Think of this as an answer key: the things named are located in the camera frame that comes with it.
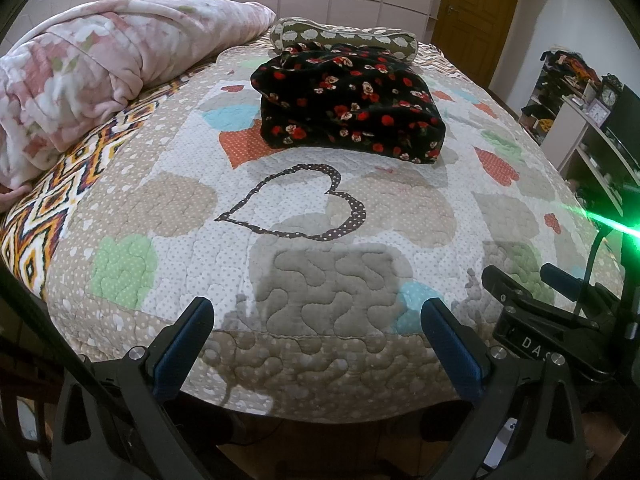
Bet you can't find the black floral garment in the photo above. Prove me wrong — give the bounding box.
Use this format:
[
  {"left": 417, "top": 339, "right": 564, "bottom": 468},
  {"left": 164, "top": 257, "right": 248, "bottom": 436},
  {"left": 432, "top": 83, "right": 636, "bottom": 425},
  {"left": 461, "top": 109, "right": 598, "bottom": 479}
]
[{"left": 250, "top": 42, "right": 447, "bottom": 165}]

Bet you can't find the brown pillow with white print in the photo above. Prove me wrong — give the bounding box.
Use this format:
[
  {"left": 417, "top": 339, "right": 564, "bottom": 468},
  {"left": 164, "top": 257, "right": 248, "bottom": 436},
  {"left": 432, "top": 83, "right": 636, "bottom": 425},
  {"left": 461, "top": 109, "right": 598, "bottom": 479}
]
[{"left": 270, "top": 17, "right": 419, "bottom": 64}]

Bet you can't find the dark alarm clock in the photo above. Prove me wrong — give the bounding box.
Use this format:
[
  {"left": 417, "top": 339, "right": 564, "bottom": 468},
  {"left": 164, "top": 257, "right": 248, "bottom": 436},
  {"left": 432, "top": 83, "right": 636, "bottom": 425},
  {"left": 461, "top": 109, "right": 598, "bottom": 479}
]
[{"left": 600, "top": 75, "right": 624, "bottom": 109}]

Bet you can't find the geometric diamond patterned blanket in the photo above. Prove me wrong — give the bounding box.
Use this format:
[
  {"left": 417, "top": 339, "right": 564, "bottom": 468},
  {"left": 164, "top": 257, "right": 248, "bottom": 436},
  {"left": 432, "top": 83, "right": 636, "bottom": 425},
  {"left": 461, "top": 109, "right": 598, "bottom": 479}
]
[{"left": 0, "top": 67, "right": 217, "bottom": 307}]

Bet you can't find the brown wooden door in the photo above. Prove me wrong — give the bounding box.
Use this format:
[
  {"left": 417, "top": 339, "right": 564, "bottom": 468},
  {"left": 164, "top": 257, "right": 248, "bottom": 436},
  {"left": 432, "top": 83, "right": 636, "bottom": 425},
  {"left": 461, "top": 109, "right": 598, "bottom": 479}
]
[{"left": 432, "top": 0, "right": 524, "bottom": 92}]

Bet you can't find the pink floral fleece blanket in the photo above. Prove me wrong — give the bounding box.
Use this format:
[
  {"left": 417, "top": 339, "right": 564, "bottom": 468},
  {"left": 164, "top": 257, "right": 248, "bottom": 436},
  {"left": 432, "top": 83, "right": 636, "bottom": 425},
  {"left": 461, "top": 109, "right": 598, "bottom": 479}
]
[{"left": 0, "top": 0, "right": 277, "bottom": 188}]

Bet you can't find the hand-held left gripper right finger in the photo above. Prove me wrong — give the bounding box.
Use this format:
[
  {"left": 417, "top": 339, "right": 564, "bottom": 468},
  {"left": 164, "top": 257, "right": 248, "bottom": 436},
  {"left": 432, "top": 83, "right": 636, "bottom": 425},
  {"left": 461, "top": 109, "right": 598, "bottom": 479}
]
[{"left": 420, "top": 297, "right": 589, "bottom": 480}]

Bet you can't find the beige quilted heart bedspread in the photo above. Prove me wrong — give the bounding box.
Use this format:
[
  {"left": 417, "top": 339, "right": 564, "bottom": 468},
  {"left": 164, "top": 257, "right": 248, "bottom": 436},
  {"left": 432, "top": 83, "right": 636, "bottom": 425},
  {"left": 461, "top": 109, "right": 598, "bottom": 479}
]
[{"left": 42, "top": 42, "right": 626, "bottom": 418}]

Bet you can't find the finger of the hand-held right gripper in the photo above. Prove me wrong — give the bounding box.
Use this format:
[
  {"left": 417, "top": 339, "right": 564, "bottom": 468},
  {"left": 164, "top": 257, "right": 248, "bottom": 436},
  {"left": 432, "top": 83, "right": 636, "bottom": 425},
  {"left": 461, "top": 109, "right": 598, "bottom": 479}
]
[
  {"left": 481, "top": 265, "right": 577, "bottom": 322},
  {"left": 540, "top": 262, "right": 617, "bottom": 312}
]

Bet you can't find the colourful clothes pile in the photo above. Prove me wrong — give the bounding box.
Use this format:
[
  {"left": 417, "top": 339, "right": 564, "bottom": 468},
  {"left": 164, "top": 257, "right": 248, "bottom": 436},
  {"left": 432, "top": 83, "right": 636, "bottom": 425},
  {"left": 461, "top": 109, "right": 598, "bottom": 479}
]
[{"left": 542, "top": 50, "right": 602, "bottom": 86}]

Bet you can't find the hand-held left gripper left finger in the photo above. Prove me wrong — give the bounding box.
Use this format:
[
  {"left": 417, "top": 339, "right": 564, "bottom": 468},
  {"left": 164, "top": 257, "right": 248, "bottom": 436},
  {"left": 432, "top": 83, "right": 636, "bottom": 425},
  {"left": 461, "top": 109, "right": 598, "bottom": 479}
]
[{"left": 50, "top": 296, "right": 216, "bottom": 480}]

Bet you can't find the white shelf unit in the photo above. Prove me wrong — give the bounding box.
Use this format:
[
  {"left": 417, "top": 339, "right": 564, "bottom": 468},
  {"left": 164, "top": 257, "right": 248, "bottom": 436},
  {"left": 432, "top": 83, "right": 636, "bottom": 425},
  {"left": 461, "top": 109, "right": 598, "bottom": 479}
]
[{"left": 520, "top": 50, "right": 640, "bottom": 221}]

